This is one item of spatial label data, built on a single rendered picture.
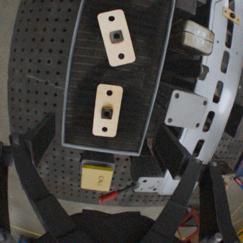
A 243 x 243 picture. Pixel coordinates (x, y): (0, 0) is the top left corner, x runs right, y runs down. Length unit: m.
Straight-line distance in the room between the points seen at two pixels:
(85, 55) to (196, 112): 0.25
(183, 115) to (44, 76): 0.61
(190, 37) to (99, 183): 0.37
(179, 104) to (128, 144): 0.13
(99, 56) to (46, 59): 0.53
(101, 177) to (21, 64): 0.65
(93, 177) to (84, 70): 0.20
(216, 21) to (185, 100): 0.30
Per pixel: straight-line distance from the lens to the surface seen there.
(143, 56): 0.24
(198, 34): 0.38
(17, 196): 2.75
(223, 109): 0.56
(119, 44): 0.23
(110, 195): 0.42
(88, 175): 0.32
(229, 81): 0.55
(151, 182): 0.49
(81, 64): 0.24
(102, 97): 0.24
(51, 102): 0.77
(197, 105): 0.35
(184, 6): 0.36
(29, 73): 0.79
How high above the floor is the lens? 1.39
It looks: 68 degrees down
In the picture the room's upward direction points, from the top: 167 degrees clockwise
